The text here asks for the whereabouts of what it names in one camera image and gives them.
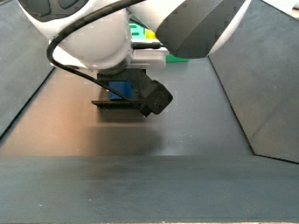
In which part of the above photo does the black cable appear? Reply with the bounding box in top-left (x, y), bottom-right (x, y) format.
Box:
top-left (46, 0), bottom-right (147, 111)

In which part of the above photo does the yellow pentagon block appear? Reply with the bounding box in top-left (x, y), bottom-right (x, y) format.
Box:
top-left (145, 29), bottom-right (155, 39)

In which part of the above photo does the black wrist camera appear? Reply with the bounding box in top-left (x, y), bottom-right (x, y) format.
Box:
top-left (131, 69), bottom-right (174, 116)

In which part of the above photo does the green shape sorter board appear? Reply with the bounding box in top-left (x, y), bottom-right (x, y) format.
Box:
top-left (130, 23), bottom-right (189, 63)

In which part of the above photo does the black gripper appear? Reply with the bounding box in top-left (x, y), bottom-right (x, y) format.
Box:
top-left (98, 68), bottom-right (149, 83)

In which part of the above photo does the blue hexagon prism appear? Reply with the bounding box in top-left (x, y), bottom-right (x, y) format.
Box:
top-left (109, 80), bottom-right (133, 101)

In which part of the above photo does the black curved stand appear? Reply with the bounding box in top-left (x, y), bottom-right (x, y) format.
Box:
top-left (91, 73), bottom-right (149, 109)

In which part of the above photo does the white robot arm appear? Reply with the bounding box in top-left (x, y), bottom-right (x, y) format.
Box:
top-left (16, 0), bottom-right (250, 74)

